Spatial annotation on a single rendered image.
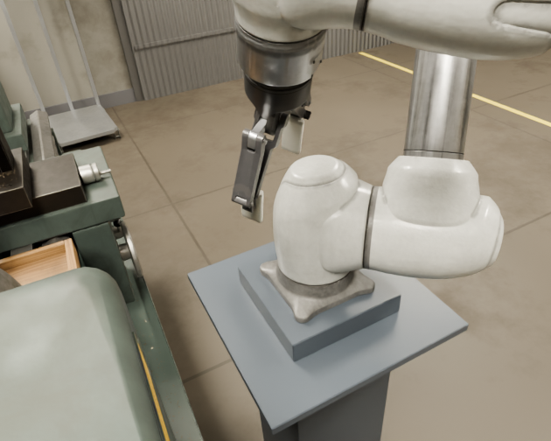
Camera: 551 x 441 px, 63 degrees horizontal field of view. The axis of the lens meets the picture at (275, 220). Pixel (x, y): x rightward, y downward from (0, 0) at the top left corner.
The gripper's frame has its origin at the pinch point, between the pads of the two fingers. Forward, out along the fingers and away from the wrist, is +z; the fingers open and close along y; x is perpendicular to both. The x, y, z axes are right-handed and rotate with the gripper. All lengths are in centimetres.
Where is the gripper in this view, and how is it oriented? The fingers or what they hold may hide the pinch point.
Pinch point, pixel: (272, 178)
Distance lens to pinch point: 65.8
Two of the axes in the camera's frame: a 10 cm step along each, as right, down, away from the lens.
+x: -9.1, -3.7, 1.9
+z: -0.4, 5.2, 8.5
